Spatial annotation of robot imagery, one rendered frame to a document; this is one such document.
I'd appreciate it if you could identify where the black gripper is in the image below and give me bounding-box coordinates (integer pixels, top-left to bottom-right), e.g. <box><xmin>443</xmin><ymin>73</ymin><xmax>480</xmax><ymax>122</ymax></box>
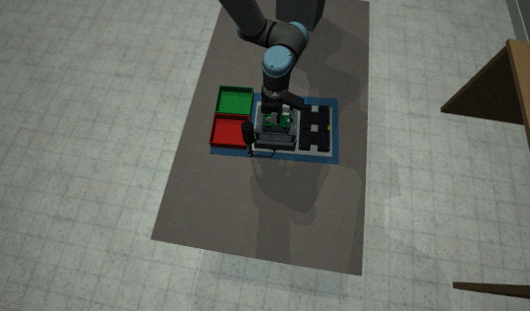
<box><xmin>261</xmin><ymin>86</ymin><xmax>283</xmax><ymax>128</ymax></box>

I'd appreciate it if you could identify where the red open-top bin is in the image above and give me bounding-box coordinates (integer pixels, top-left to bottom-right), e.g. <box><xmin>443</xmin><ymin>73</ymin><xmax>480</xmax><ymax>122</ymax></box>
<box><xmin>209</xmin><ymin>113</ymin><xmax>250</xmax><ymax>150</ymax></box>

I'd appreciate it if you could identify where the green bin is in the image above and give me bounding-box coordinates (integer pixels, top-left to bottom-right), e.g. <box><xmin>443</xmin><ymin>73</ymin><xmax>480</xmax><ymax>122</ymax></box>
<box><xmin>214</xmin><ymin>86</ymin><xmax>254</xmax><ymax>119</ymax></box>

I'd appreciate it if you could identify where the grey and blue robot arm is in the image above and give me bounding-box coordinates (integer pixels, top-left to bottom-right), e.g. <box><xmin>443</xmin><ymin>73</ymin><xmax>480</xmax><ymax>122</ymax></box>
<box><xmin>218</xmin><ymin>0</ymin><xmax>309</xmax><ymax>111</ymax></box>

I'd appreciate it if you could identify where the green circuit board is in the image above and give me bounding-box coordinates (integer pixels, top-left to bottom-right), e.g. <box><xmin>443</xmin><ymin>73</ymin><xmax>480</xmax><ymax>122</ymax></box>
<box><xmin>264</xmin><ymin>112</ymin><xmax>290</xmax><ymax>127</ymax></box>

